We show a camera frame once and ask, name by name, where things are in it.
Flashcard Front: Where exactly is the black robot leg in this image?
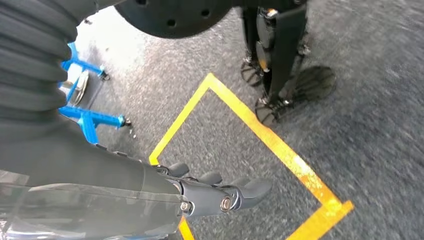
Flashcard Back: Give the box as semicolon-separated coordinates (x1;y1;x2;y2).
240;0;337;127

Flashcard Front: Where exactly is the chrome stanchion post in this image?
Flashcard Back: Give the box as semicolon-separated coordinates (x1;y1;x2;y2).
58;63;90;108

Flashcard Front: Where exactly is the blue metal shelf rack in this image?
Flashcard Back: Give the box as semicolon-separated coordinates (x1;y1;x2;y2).
57;42;133;145

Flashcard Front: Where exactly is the black robot waist disc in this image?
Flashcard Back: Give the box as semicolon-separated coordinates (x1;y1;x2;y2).
114;0;234;40

